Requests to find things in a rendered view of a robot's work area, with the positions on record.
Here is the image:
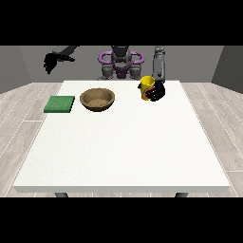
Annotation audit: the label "yellow cup with melon print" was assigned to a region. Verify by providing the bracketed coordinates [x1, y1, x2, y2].
[140, 75, 157, 102]

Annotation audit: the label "brown wooden bowl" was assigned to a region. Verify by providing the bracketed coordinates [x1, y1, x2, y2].
[79, 87, 116, 113]

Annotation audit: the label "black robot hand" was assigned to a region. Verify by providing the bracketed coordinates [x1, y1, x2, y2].
[137, 80, 166, 103]
[43, 52, 76, 75]

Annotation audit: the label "green square pad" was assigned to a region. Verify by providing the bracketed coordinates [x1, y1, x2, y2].
[43, 95, 76, 114]

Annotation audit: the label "grey robot trunk purple rings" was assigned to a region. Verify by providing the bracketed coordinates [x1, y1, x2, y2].
[97, 46, 146, 82]

